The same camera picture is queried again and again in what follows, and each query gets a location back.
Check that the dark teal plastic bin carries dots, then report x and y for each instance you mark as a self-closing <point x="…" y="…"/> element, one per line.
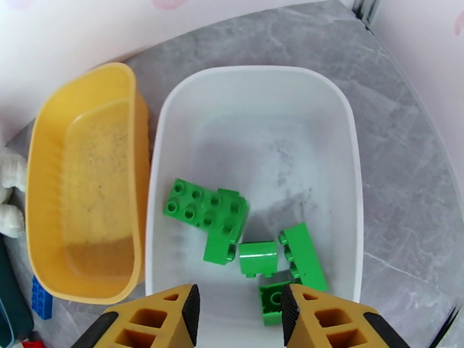
<point x="12" y="300"/>

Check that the yellow plastic bin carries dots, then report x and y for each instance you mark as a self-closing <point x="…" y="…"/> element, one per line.
<point x="94" y="176"/>

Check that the aluminium corner post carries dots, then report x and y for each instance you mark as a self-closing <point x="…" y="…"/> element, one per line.
<point x="366" y="10"/>

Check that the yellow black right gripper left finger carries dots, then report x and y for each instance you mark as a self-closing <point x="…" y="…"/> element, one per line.
<point x="145" y="325"/>

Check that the blue long lego brick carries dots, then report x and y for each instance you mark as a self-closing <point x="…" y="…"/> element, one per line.
<point x="40" y="300"/>

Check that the grey white husky plush toy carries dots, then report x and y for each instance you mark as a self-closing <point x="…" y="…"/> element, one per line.
<point x="11" y="169"/>

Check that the red lego brick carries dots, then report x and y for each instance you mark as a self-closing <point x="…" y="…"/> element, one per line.
<point x="32" y="344"/>

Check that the green long lego brick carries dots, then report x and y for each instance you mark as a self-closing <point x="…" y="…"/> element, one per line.
<point x="304" y="258"/>

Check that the green rounded lego brick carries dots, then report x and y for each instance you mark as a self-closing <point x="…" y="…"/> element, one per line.
<point x="258" y="258"/>

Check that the white plastic bin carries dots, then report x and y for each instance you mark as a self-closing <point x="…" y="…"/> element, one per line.
<point x="261" y="140"/>

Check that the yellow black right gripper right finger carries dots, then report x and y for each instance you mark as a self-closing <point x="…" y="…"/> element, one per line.
<point x="333" y="329"/>

